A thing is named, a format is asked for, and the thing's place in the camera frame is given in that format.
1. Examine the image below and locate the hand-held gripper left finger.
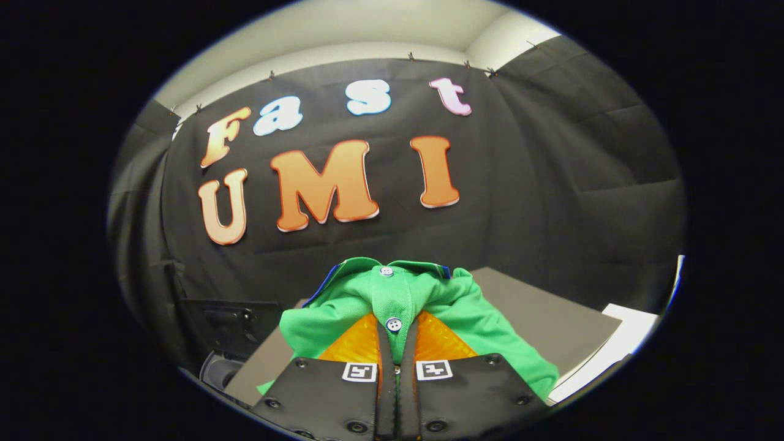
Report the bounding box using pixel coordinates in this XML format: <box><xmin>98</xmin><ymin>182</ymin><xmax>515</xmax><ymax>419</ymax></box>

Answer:
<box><xmin>251</xmin><ymin>312</ymin><xmax>399</xmax><ymax>441</ymax></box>

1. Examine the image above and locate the black backdrop cloth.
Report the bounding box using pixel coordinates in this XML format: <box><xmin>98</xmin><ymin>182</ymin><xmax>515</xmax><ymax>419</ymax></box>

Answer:
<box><xmin>107</xmin><ymin>34</ymin><xmax>687</xmax><ymax>380</ymax></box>

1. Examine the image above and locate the row of small cloth clips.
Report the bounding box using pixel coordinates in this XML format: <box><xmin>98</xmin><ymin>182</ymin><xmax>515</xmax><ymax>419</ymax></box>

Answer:
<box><xmin>168</xmin><ymin>40</ymin><xmax>540</xmax><ymax>117</ymax></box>

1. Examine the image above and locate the green polo shirt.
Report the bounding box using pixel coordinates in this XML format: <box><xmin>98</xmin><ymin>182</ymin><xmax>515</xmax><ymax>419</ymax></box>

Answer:
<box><xmin>257</xmin><ymin>257</ymin><xmax>559</xmax><ymax>402</ymax></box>

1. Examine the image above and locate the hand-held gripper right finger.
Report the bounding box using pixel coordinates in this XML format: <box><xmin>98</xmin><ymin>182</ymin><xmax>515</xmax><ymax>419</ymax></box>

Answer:
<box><xmin>398</xmin><ymin>309</ymin><xmax>552</xmax><ymax>441</ymax></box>

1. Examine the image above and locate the white cabinet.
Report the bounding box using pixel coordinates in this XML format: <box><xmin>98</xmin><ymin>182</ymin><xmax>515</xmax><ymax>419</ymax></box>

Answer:
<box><xmin>548</xmin><ymin>254</ymin><xmax>684</xmax><ymax>405</ymax></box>

